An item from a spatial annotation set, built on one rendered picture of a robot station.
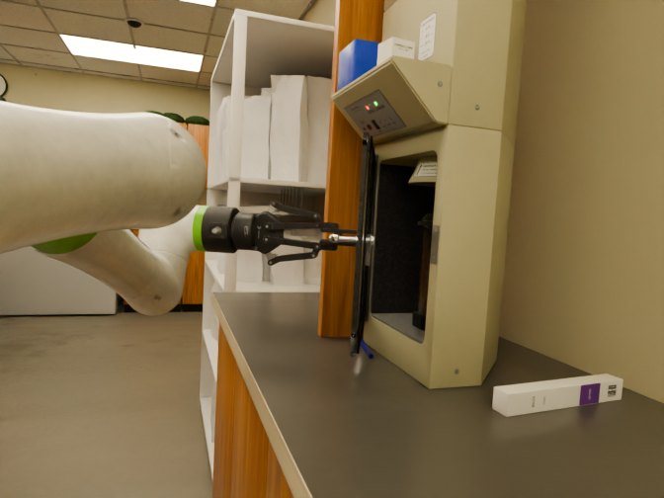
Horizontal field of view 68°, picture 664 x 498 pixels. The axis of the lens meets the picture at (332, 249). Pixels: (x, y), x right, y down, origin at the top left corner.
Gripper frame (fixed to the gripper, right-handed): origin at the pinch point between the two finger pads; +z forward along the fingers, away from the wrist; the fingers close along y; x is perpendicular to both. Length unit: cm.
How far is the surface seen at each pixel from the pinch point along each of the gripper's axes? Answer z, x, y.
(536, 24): 44, 41, 56
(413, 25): 11.9, 7.1, 42.9
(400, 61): 9.8, -11.6, 30.1
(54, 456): -143, 117, -120
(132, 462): -104, 119, -120
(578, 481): 34, -35, -26
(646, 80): 58, 10, 34
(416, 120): 13.3, -4.4, 22.1
